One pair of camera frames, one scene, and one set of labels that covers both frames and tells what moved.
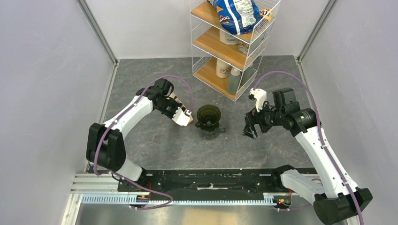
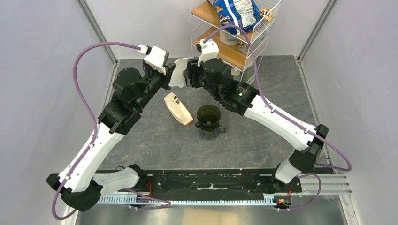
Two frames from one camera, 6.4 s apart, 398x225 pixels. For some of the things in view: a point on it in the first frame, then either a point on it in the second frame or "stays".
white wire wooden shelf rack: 225,63 stays
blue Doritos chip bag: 237,17 stays
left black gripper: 177,105 → 166,78
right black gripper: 252,117 → 191,73
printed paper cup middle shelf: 243,47 stays
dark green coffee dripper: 208,117 stays
